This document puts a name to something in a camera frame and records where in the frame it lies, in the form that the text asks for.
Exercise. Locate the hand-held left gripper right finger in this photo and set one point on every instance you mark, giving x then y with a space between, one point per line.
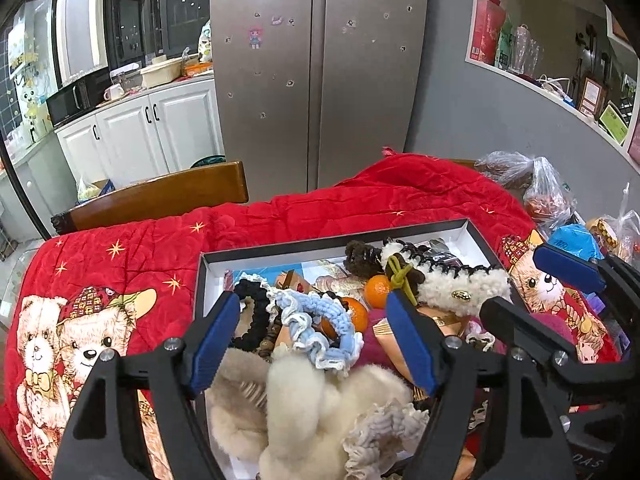
412 345

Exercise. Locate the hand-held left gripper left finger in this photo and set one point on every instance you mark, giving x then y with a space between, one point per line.
215 345

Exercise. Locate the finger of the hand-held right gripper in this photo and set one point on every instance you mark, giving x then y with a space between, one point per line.
520 322
565 265

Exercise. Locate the olive green hair clip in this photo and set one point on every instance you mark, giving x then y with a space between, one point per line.
400 280

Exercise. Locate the white fluffy claw clip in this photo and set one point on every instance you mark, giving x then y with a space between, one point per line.
450 280

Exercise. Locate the blue white crochet scrunchie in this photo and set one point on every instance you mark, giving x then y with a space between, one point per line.
300 305

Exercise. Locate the dark shallow cardboard box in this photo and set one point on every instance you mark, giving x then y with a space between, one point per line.
350 242

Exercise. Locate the blue plastic bag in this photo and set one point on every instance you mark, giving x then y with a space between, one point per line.
575 242

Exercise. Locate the clear plastic bag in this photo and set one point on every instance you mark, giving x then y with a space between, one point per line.
500 165
547 195

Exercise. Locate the cream crochet scrunchie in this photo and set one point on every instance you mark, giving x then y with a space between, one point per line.
380 430

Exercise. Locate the cream plush toy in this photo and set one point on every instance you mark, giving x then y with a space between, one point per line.
295 400

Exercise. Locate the brown fluffy claw clip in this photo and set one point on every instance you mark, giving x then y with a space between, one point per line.
362 257

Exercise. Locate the red printed blanket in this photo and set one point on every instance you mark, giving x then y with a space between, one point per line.
125 270

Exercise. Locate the green card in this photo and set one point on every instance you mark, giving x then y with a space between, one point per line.
614 120

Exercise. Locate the wooden chair back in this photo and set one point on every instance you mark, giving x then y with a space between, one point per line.
165 195

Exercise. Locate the open cardboard box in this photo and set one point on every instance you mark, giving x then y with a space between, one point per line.
92 189

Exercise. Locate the glass pitcher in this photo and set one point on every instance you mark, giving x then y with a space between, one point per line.
522 50

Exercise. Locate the white kitchen cabinet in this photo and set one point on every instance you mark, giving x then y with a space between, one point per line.
185 125

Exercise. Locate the green gift box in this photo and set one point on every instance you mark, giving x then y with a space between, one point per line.
505 42

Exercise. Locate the silver double-door refrigerator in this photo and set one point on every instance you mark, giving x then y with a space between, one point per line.
270 110

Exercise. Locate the red gift box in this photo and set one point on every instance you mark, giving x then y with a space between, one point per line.
486 27

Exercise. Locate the white mug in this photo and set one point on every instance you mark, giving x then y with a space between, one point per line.
112 93

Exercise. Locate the cream basin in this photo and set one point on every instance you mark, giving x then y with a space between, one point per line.
160 74

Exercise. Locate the black microwave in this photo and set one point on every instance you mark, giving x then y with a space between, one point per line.
70 102

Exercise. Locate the printed plastic bag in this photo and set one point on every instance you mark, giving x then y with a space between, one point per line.
205 42

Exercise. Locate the dark kitchen window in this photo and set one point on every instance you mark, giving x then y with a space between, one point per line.
145 15

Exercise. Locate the glass sliding door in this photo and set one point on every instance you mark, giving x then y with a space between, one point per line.
30 60

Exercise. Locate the white wall shelf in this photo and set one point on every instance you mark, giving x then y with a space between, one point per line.
550 102

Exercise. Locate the photo frame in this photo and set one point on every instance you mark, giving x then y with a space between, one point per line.
592 95

